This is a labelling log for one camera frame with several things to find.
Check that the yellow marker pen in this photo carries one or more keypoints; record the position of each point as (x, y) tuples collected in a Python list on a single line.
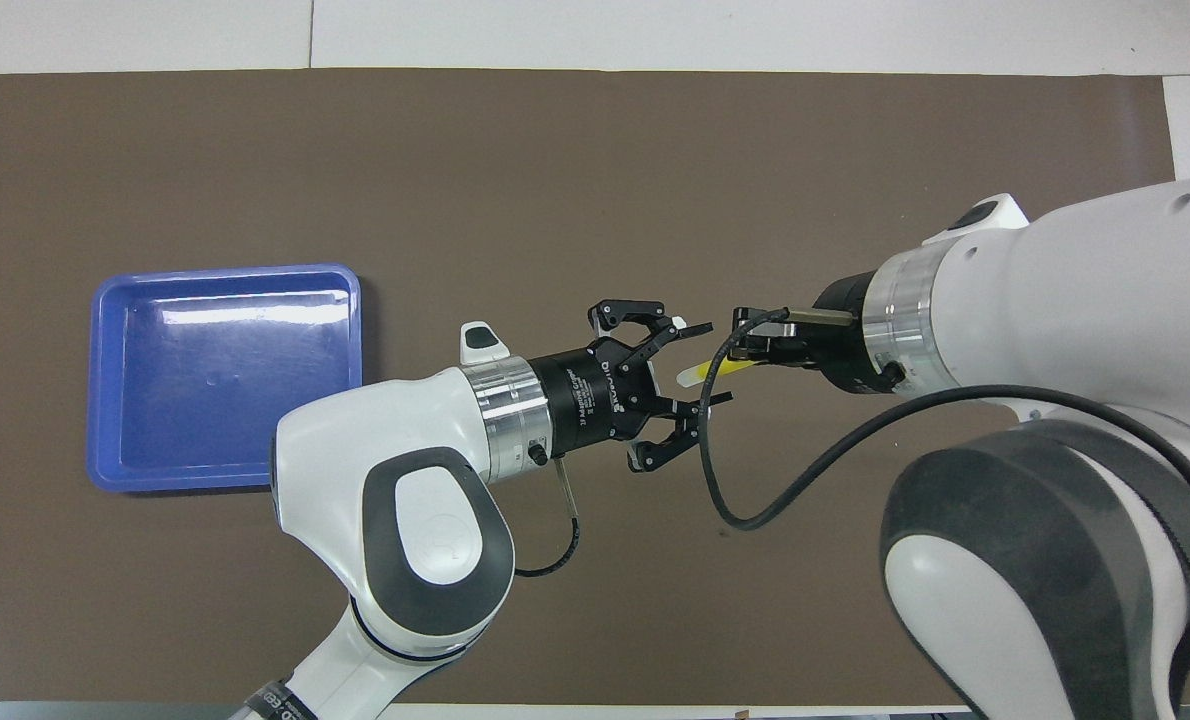
[(695, 375)]

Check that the blue plastic tray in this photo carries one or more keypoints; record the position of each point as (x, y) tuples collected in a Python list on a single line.
[(225, 400)]

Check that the brown table mat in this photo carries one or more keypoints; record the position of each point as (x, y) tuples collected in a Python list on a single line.
[(595, 150)]

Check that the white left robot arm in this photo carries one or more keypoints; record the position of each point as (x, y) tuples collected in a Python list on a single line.
[(405, 470)]

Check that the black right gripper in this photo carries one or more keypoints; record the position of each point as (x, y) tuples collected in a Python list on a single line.
[(845, 340)]

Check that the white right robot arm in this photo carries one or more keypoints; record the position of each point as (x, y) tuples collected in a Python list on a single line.
[(1055, 330)]

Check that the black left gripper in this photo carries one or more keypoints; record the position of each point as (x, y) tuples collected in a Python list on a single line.
[(595, 400)]

